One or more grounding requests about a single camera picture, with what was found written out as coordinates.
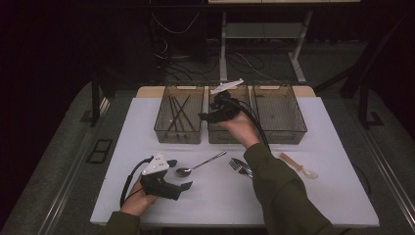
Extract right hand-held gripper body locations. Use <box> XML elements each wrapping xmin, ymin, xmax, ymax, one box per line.
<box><xmin>209</xmin><ymin>77</ymin><xmax>245</xmax><ymax>124</ymax></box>

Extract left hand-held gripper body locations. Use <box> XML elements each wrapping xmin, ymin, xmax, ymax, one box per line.
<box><xmin>140</xmin><ymin>153</ymin><xmax>183</xmax><ymax>201</ymax></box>

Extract metal spoon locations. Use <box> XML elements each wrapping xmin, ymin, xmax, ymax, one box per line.
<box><xmin>175</xmin><ymin>150</ymin><xmax>228</xmax><ymax>178</ymax></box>

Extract translucent grey plastic bin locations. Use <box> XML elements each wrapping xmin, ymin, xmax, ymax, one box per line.
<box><xmin>253</xmin><ymin>81</ymin><xmax>308</xmax><ymax>146</ymax></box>
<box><xmin>154</xmin><ymin>82</ymin><xmax>206</xmax><ymax>145</ymax></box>
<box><xmin>207</xmin><ymin>81</ymin><xmax>255</xmax><ymax>145</ymax></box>

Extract black chopstick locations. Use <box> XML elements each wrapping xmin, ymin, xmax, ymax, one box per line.
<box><xmin>168</xmin><ymin>96</ymin><xmax>180</xmax><ymax>133</ymax></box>
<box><xmin>167</xmin><ymin>97</ymin><xmax>175</xmax><ymax>132</ymax></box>

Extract fork with wooden handle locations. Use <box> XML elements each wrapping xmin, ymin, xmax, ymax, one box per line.
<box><xmin>228</xmin><ymin>158</ymin><xmax>254</xmax><ymax>179</ymax></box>

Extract tan spoon with clear bowl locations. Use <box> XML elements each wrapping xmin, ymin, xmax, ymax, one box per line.
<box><xmin>279</xmin><ymin>152</ymin><xmax>319</xmax><ymax>180</ymax></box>

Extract person's left hand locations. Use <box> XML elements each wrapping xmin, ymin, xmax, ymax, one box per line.
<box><xmin>120</xmin><ymin>178</ymin><xmax>160</xmax><ymax>217</ymax></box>

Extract grey metal desk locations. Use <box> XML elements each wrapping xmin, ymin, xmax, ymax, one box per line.
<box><xmin>207</xmin><ymin>0</ymin><xmax>361</xmax><ymax>85</ymax></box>

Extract black metal stand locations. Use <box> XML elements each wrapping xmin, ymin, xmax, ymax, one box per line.
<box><xmin>79</xmin><ymin>65</ymin><xmax>111</xmax><ymax>128</ymax></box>
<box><xmin>357</xmin><ymin>77</ymin><xmax>386</xmax><ymax>129</ymax></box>

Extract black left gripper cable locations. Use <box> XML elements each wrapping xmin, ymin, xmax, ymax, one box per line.
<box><xmin>119</xmin><ymin>156</ymin><xmax>155</xmax><ymax>209</ymax></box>

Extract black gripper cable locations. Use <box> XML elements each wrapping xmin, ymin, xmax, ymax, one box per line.
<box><xmin>119</xmin><ymin>156</ymin><xmax>155</xmax><ymax>209</ymax></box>
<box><xmin>228</xmin><ymin>97</ymin><xmax>272</xmax><ymax>152</ymax></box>

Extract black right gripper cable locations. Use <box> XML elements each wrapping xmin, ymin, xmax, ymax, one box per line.
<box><xmin>228</xmin><ymin>97</ymin><xmax>272</xmax><ymax>152</ymax></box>

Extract black floor cable bundle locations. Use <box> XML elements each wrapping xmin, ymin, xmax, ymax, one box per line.
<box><xmin>156</xmin><ymin>48</ymin><xmax>219</xmax><ymax>82</ymax></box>

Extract white floor cable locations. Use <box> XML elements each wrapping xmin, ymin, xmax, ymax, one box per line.
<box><xmin>234</xmin><ymin>52</ymin><xmax>278</xmax><ymax>82</ymax></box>

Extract white hanging cable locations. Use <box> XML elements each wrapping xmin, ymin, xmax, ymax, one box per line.
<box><xmin>151</xmin><ymin>11</ymin><xmax>201</xmax><ymax>35</ymax></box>

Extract metal floor rail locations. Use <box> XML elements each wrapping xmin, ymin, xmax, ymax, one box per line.
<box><xmin>38</xmin><ymin>97</ymin><xmax>111</xmax><ymax>235</ymax></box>
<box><xmin>358</xmin><ymin>126</ymin><xmax>415</xmax><ymax>223</ymax></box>

